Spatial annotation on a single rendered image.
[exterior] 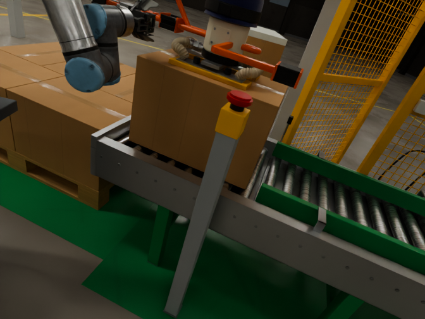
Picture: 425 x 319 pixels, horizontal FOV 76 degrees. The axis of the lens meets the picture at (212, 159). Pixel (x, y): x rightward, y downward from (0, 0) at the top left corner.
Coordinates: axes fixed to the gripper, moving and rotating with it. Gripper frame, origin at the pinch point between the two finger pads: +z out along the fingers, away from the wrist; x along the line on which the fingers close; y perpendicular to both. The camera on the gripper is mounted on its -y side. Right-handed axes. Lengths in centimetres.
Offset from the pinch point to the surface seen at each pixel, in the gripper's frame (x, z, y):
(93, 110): -54, 8, -33
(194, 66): -11.6, 0.2, 21.7
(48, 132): -69, -6, -50
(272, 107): -15, -5, 57
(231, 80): -11.6, 0.6, 37.9
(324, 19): 17, 108, 62
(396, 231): -55, 14, 129
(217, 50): -0.4, -13.3, 33.5
